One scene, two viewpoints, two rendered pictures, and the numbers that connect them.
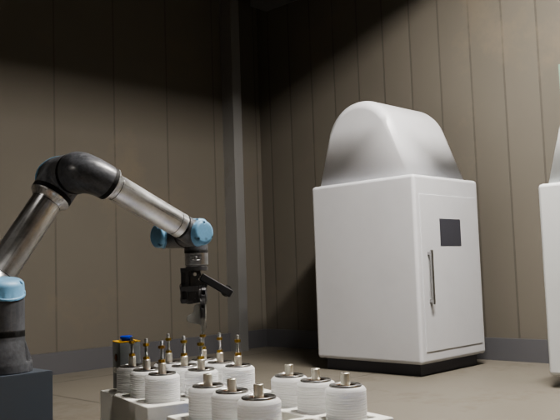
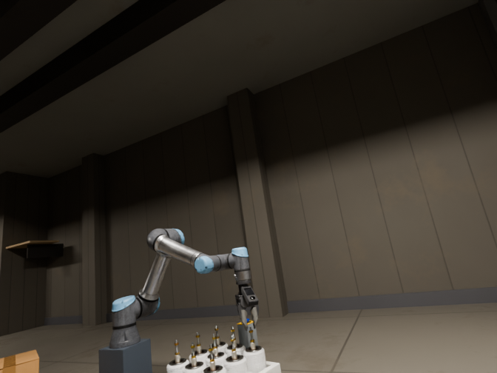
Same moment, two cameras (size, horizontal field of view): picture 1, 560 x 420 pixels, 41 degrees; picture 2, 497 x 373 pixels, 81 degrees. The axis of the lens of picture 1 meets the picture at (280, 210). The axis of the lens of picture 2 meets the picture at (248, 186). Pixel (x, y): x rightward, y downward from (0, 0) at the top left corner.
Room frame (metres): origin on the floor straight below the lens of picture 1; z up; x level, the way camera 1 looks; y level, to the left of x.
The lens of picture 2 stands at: (2.07, -1.11, 0.65)
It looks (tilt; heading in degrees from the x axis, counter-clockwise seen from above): 14 degrees up; 72
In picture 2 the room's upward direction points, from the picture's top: 8 degrees counter-clockwise
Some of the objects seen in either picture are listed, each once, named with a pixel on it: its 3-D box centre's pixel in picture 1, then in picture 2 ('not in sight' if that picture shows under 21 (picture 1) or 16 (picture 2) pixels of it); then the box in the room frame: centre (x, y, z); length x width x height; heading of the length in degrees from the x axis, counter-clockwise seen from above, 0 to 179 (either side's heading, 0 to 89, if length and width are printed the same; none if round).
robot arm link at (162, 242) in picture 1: (172, 236); (221, 262); (2.36, 0.34, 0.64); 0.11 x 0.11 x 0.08; 43
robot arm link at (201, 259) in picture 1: (196, 260); (242, 276); (2.44, 0.27, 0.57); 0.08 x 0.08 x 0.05
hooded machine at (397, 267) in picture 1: (397, 234); not in sight; (4.04, -0.62, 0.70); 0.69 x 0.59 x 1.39; 45
